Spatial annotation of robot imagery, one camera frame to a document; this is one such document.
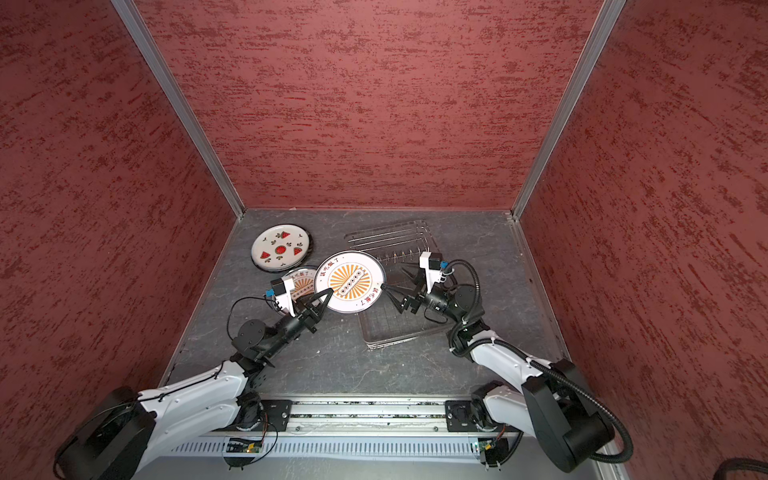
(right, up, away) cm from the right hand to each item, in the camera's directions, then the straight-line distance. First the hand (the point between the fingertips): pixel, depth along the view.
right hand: (386, 281), depth 71 cm
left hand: (-13, -4, +2) cm, 14 cm away
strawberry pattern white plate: (-40, +7, +35) cm, 53 cm away
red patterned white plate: (-8, 0, +1) cm, 8 cm away
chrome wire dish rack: (+3, +7, +39) cm, 39 cm away
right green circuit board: (+25, -41, 0) cm, 47 cm away
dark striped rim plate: (-40, +7, +35) cm, 53 cm away
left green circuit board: (-36, -41, 0) cm, 55 cm away
